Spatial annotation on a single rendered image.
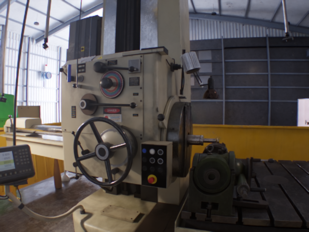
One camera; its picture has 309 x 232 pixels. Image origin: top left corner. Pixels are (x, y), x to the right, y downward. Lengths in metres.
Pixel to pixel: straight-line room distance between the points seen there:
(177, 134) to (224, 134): 2.34
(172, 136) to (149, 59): 0.48
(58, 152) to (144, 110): 1.16
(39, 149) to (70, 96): 0.97
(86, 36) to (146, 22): 0.76
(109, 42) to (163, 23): 0.60
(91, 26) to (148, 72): 1.38
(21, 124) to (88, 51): 1.12
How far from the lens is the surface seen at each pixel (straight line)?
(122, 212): 1.83
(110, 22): 2.23
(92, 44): 2.30
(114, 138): 1.12
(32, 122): 2.47
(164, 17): 1.98
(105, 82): 1.17
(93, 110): 1.31
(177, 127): 1.22
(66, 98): 1.50
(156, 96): 1.14
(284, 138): 3.66
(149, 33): 1.97
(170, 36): 1.89
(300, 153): 3.81
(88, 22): 2.44
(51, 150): 2.13
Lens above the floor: 1.55
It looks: 3 degrees down
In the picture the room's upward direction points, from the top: straight up
